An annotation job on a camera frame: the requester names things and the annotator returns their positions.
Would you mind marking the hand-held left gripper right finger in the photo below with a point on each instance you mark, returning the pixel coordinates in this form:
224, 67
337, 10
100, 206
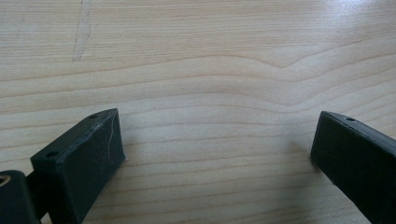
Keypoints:
355, 161

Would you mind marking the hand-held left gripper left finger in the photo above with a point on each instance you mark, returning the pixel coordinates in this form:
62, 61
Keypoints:
84, 165

